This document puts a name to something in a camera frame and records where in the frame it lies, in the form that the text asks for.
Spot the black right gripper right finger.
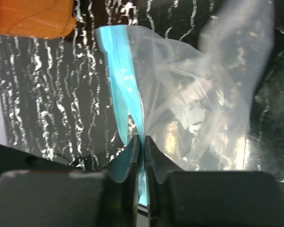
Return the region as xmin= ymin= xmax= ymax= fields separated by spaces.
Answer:
xmin=144 ymin=136 xmax=284 ymax=227

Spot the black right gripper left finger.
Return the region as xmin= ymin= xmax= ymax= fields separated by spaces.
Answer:
xmin=0 ymin=136 xmax=140 ymax=227

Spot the clear blue zip top bag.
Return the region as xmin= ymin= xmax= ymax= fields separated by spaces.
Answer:
xmin=94 ymin=0 xmax=275 ymax=206

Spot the orange plastic fruit basket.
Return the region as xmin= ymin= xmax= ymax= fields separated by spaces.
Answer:
xmin=0 ymin=0 xmax=76 ymax=39

